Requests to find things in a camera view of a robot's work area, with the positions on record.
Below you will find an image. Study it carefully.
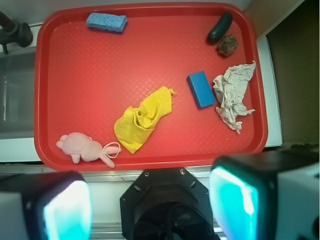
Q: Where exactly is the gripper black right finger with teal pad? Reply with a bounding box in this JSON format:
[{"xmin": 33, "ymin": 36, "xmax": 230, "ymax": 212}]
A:
[{"xmin": 208, "ymin": 149, "xmax": 320, "ymax": 240}]

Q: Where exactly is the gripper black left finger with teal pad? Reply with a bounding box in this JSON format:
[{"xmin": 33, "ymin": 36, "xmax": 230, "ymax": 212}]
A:
[{"xmin": 0, "ymin": 171, "xmax": 93, "ymax": 240}]

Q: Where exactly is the crumpled white paper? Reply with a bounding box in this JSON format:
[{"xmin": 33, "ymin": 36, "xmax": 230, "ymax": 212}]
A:
[{"xmin": 212, "ymin": 60, "xmax": 257, "ymax": 135}]

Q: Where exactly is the pink plush bunny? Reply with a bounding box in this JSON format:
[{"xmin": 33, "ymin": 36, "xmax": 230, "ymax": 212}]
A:
[{"xmin": 56, "ymin": 132, "xmax": 122, "ymax": 169}]

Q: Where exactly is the yellow cloth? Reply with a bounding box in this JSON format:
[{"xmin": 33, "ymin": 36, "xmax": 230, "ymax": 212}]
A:
[{"xmin": 113, "ymin": 86, "xmax": 175, "ymax": 154}]

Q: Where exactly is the blue rectangular block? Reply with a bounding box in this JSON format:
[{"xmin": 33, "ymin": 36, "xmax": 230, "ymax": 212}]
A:
[{"xmin": 187, "ymin": 71, "xmax": 216, "ymax": 109}]

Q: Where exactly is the metal sink basin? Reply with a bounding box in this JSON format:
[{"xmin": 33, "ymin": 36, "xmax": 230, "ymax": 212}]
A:
[{"xmin": 0, "ymin": 47, "xmax": 36, "ymax": 139}]

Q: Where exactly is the red plastic tray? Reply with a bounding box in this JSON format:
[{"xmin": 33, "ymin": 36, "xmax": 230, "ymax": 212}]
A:
[{"xmin": 34, "ymin": 2, "xmax": 268, "ymax": 172}]

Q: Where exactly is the brown rough rock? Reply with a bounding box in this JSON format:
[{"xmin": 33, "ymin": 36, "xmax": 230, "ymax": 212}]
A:
[{"xmin": 218, "ymin": 34, "xmax": 239, "ymax": 56}]

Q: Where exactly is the black oblong stone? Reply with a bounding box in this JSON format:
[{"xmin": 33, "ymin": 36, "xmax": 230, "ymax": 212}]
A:
[{"xmin": 207, "ymin": 12, "xmax": 233, "ymax": 44}]

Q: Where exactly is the blue sponge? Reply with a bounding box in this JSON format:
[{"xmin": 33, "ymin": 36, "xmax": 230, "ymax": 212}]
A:
[{"xmin": 86, "ymin": 12, "xmax": 128, "ymax": 34}]

